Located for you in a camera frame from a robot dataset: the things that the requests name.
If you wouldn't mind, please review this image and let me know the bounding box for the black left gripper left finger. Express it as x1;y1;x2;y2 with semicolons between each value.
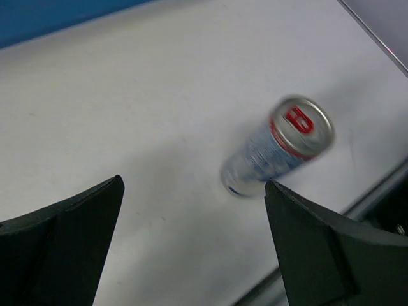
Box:
1;175;125;305

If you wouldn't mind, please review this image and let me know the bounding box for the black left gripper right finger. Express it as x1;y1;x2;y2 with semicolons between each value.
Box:
265;181;407;305

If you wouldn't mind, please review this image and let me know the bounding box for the Red Bull can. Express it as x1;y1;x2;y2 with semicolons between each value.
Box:
221;95;335;197

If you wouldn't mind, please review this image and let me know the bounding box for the blue and yellow shelf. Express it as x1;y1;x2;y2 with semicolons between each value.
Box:
1;0;145;48

